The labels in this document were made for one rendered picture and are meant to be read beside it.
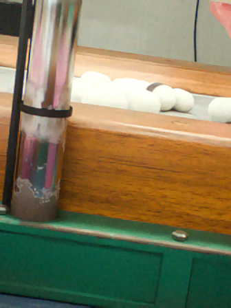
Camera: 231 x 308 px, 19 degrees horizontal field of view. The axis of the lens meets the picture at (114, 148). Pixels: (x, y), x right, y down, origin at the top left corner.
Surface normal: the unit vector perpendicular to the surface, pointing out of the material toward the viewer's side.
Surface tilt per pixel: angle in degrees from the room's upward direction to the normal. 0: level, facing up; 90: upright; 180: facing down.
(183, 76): 45
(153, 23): 90
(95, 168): 90
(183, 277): 90
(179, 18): 90
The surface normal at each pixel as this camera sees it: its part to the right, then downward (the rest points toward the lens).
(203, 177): -0.06, 0.21
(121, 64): 0.05, -0.54
